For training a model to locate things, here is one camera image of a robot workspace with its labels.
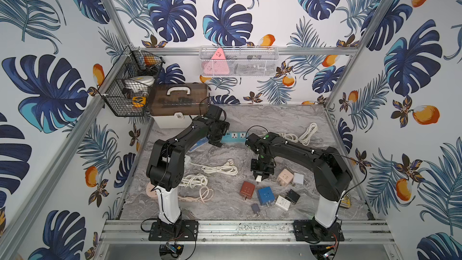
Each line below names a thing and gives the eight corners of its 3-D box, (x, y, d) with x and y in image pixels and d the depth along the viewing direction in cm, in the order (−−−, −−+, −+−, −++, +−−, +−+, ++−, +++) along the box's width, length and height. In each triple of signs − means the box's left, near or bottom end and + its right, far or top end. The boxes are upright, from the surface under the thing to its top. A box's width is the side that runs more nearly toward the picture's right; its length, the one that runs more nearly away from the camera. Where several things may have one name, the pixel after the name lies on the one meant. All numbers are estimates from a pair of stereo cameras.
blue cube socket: (261, 205, 82) (262, 202, 79) (256, 192, 86) (257, 189, 82) (273, 201, 83) (275, 198, 80) (268, 189, 87) (269, 185, 84)
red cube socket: (239, 197, 85) (239, 193, 81) (243, 184, 89) (244, 180, 85) (250, 202, 84) (251, 198, 80) (254, 188, 88) (256, 184, 84)
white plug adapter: (274, 204, 83) (275, 203, 81) (278, 196, 85) (278, 194, 83) (286, 212, 81) (287, 211, 79) (290, 203, 83) (291, 202, 81)
